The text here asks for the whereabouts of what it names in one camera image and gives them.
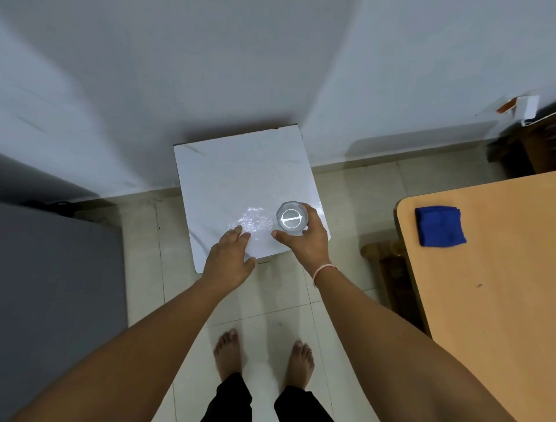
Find person's right hand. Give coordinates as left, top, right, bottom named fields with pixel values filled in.
left=271, top=203, right=340, bottom=284

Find person's left hand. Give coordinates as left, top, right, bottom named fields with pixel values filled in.
left=199, top=225, right=257, bottom=297

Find clear drinking glass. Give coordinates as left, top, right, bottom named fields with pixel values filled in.
left=276, top=201, right=310, bottom=237

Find white marble drawer cabinet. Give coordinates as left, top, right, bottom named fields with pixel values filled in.
left=173, top=123, right=332, bottom=275

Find grey refrigerator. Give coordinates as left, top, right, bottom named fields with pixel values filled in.
left=0, top=152, right=129, bottom=416

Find person's right forearm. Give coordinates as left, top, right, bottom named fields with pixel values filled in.
left=314, top=269, right=518, bottom=422

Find person's left forearm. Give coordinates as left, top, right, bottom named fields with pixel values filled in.
left=13, top=276, right=218, bottom=422

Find person's left foot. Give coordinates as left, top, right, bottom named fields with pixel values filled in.
left=213, top=329, right=243, bottom=383

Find person's foot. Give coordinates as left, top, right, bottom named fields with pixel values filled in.
left=213, top=329, right=243, bottom=383
left=284, top=340, right=316, bottom=391

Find person's right foot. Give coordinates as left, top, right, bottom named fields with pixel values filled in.
left=284, top=340, right=316, bottom=391

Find pink thread wrist band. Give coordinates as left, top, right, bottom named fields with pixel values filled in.
left=312, top=264, right=341, bottom=288

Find blue folded cloth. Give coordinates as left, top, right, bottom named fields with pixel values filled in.
left=415, top=205, right=468, bottom=248

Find black trousers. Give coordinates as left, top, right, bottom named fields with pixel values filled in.
left=200, top=372, right=335, bottom=422

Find wooden table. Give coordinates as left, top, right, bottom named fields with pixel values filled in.
left=361, top=170, right=556, bottom=422

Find wooden sofa purple upholstery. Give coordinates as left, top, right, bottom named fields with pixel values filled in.
left=486, top=115, right=556, bottom=179

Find white wall socket plug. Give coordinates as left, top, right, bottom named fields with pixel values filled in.
left=495, top=93, right=542, bottom=128

